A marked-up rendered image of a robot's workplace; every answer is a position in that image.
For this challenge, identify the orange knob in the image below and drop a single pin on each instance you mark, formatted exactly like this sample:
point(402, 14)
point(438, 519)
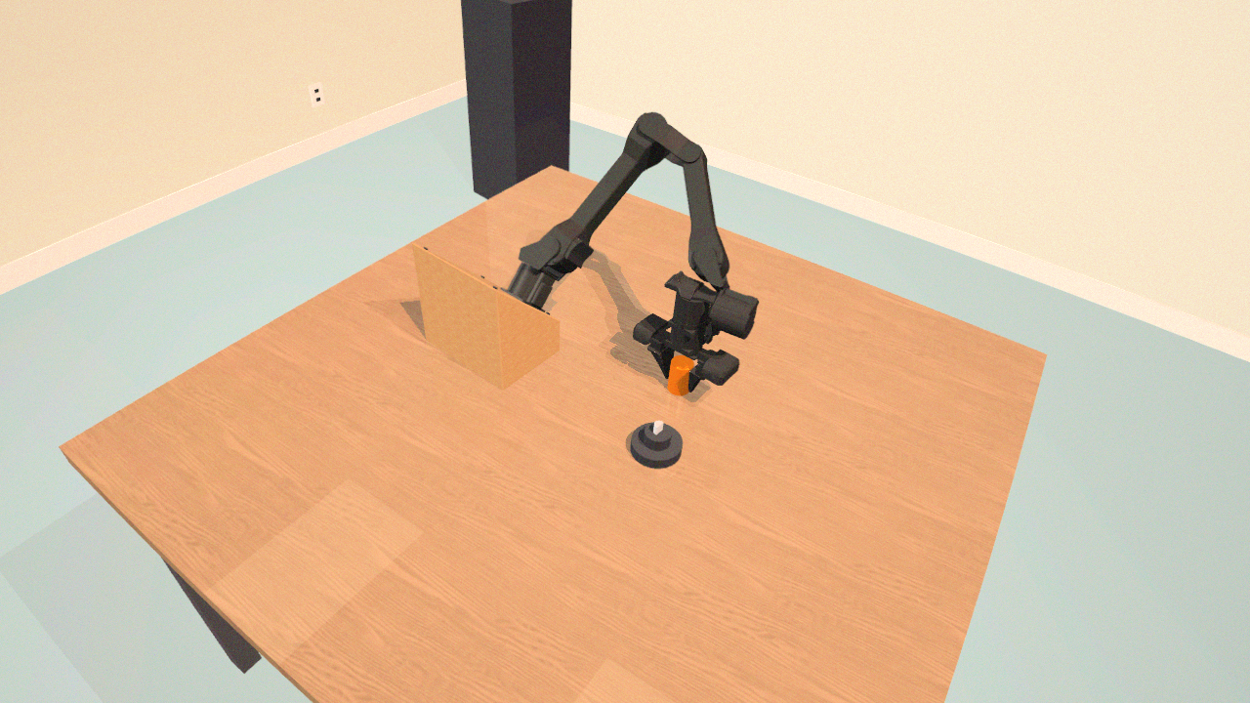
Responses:
point(679, 374)

